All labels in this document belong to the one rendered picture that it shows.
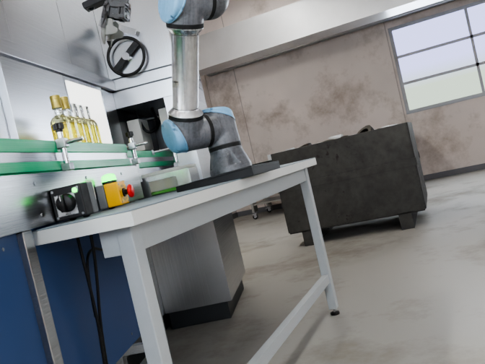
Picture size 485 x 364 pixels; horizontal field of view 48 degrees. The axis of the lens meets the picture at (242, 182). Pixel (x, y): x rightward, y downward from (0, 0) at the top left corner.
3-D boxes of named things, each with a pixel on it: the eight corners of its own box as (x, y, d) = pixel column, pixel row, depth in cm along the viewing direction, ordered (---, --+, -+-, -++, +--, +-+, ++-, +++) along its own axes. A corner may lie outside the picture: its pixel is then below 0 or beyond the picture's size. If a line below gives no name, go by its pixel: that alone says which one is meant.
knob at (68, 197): (60, 214, 130) (54, 215, 127) (56, 196, 130) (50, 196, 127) (78, 209, 130) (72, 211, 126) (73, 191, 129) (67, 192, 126)
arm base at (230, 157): (260, 165, 191) (252, 138, 192) (238, 170, 179) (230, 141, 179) (226, 175, 199) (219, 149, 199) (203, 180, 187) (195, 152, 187)
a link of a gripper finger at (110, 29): (114, 41, 191) (118, 17, 192) (97, 40, 192) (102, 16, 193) (116, 45, 194) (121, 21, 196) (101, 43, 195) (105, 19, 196)
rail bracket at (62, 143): (67, 172, 147) (55, 124, 147) (92, 166, 146) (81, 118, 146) (60, 172, 143) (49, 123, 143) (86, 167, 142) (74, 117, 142)
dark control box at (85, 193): (70, 219, 138) (63, 188, 138) (99, 213, 137) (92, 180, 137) (55, 224, 130) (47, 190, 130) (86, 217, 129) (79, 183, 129)
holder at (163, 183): (138, 199, 226) (133, 180, 226) (201, 185, 223) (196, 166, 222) (125, 203, 209) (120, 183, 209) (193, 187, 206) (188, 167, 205)
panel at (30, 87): (111, 156, 266) (95, 89, 266) (117, 154, 266) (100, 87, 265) (14, 158, 177) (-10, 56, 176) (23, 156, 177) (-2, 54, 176)
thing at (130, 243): (341, 312, 258) (307, 166, 256) (204, 540, 119) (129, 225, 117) (322, 314, 262) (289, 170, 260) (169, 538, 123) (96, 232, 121)
